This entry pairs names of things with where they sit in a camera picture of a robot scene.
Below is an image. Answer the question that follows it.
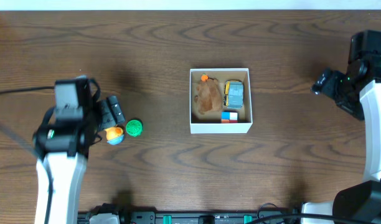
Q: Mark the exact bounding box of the white cardboard box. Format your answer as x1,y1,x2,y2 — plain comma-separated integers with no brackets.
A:
189,68,253,134

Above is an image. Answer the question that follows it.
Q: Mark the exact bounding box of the brown plush bear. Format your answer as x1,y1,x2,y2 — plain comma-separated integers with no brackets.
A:
194,73,223,114

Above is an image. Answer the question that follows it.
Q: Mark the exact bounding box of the multicolour puzzle cube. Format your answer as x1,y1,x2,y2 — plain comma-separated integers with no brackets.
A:
221,111,238,123

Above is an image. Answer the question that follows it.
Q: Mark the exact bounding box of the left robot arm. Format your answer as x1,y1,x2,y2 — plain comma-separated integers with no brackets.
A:
34,107,90,223

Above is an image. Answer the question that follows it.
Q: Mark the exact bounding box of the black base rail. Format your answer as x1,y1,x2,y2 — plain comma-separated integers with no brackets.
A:
78,203,362,224

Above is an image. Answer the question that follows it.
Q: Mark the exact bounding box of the left black cable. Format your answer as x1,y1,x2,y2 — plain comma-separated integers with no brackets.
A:
0,86,56,97

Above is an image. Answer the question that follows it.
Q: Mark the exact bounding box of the yellow grey toy truck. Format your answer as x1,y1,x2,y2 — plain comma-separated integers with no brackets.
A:
223,80,244,109

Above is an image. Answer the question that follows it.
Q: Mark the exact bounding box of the green ridged ball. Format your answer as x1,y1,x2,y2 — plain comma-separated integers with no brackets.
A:
126,119,143,137

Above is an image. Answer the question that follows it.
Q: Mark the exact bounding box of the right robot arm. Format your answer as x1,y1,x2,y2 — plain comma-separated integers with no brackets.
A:
301,30,381,223

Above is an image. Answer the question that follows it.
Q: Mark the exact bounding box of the orange toy duck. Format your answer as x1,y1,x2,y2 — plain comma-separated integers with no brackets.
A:
105,126,125,145

